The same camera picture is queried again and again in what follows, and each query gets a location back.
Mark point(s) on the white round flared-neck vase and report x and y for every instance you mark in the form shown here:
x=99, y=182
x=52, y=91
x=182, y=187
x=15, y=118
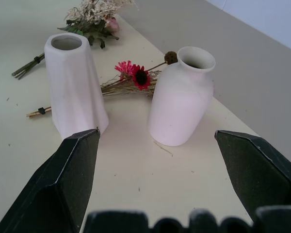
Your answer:
x=180, y=102

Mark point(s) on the loose dried straw stem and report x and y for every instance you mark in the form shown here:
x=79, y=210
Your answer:
x=163, y=148

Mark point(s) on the white faceted tapered vase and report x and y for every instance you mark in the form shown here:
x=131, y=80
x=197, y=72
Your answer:
x=74, y=82

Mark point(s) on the red dried flower bouquet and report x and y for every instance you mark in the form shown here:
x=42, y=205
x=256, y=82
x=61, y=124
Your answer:
x=135, y=77

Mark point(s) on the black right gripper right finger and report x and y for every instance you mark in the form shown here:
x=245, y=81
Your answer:
x=254, y=170

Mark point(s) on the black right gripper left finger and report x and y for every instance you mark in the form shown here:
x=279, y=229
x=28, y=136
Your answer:
x=63, y=179

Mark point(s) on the cream pink green-stemmed bouquet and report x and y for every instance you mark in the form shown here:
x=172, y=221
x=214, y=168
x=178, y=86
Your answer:
x=87, y=21

